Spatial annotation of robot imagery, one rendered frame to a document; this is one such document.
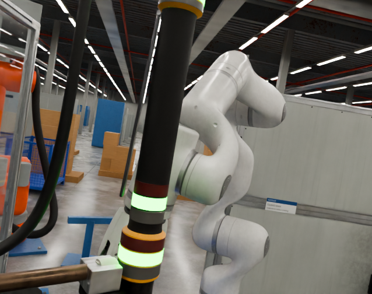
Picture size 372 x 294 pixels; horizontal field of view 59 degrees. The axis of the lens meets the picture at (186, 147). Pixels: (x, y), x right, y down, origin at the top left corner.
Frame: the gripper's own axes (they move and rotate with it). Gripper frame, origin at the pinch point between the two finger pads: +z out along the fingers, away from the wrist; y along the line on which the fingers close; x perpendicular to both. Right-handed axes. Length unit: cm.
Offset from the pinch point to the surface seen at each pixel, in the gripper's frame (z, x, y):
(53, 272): -17.3, 21.1, 21.3
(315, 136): -50, -79, -160
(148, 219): -23.0, 21.4, 14.4
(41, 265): 165, -282, -92
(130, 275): -17.6, 22.1, 14.6
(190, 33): -40.4, 19.2, 15.3
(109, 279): -17.3, 22.2, 16.6
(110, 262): -18.3, 21.0, 16.4
